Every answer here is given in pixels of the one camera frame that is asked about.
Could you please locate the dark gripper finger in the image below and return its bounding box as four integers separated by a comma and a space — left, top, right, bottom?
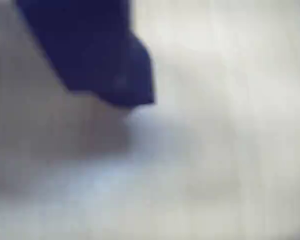
14, 0, 155, 109

